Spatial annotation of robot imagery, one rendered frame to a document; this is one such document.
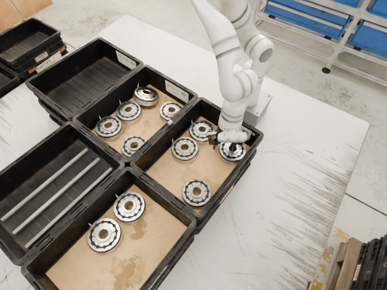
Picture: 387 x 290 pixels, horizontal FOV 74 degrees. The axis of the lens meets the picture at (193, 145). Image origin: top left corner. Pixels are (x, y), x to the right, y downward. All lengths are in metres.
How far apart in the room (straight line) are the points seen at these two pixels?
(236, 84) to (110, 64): 0.83
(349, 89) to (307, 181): 1.74
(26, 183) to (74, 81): 0.51
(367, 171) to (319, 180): 1.12
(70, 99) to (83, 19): 2.21
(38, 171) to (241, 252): 0.79
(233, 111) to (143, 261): 0.53
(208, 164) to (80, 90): 0.68
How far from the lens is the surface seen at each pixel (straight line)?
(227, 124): 0.80
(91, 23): 3.30
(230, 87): 0.68
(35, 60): 2.10
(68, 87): 1.32
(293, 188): 1.16
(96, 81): 1.31
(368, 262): 1.71
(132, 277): 0.87
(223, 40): 0.69
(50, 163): 1.10
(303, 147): 1.28
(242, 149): 0.99
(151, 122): 1.09
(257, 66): 1.04
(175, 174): 0.95
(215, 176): 0.95
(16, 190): 1.10
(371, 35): 2.67
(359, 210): 2.13
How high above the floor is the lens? 1.69
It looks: 58 degrees down
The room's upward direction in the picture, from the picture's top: 3 degrees clockwise
